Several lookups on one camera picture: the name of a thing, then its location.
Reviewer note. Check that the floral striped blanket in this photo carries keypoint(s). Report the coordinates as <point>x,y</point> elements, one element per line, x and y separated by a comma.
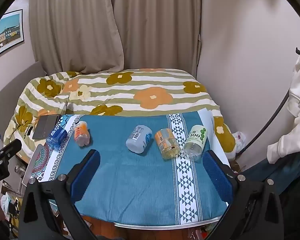
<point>130,92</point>

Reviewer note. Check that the white hoodie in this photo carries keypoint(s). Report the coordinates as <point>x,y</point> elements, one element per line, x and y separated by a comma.
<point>296,105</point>

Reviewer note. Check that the blue label water bottle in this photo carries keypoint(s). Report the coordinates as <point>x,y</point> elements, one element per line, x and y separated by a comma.
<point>56,137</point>

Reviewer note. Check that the beige curtain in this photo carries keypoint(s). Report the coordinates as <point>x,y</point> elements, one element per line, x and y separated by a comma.
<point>75,27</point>
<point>157,25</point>

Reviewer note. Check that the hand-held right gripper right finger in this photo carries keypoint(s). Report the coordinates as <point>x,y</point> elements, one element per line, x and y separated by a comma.
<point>217,177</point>

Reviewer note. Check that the orange label yellow drink bottle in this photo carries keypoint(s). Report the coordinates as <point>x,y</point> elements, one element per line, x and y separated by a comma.
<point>166,142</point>

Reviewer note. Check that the blue patterned tablecloth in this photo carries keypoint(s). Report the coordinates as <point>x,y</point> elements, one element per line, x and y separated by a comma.
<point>140,180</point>

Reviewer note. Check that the blue jeans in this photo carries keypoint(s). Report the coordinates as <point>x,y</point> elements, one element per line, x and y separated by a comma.
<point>277,172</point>

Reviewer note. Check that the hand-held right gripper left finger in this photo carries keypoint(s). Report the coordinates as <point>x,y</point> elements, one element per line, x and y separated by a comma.
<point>86,177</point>

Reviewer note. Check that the white grey label bottle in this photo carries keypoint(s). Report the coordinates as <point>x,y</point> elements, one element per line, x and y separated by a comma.
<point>139,138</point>

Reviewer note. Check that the black curved rod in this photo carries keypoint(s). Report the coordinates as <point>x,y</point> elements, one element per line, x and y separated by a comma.
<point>277,115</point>

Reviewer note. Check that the white plastic bag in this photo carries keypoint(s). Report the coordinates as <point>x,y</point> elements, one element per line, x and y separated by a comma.
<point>240,140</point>

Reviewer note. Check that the mandala patterned pad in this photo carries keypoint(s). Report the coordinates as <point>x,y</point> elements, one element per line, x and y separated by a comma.
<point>38,162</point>

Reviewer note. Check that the framed wall poster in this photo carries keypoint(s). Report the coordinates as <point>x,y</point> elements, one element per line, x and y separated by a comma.
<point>6,35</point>

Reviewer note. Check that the grey laptop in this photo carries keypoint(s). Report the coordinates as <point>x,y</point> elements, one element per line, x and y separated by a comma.
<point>46,127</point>

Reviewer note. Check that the small orange label bottle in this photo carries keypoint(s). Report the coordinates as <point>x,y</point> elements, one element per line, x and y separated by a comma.
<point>82,133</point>

